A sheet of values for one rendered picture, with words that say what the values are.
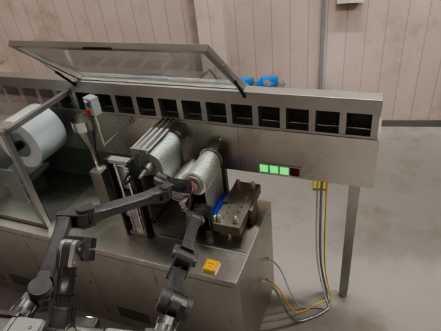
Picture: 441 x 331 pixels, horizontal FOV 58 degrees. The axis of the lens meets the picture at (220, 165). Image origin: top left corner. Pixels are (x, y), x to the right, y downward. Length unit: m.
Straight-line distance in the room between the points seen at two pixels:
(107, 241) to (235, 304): 0.84
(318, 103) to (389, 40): 2.84
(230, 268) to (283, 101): 0.91
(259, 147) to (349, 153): 0.49
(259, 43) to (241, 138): 2.64
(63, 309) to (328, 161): 1.51
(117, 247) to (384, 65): 3.58
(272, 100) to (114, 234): 1.23
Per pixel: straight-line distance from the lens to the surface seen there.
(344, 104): 2.05
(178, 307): 1.31
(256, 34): 4.77
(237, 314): 2.37
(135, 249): 2.38
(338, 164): 2.22
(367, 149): 2.15
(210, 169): 2.20
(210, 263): 2.17
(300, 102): 2.08
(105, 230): 2.58
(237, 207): 2.31
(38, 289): 1.53
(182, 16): 4.89
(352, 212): 2.62
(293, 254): 3.45
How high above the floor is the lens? 2.52
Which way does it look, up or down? 34 degrees down
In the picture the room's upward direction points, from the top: 7 degrees counter-clockwise
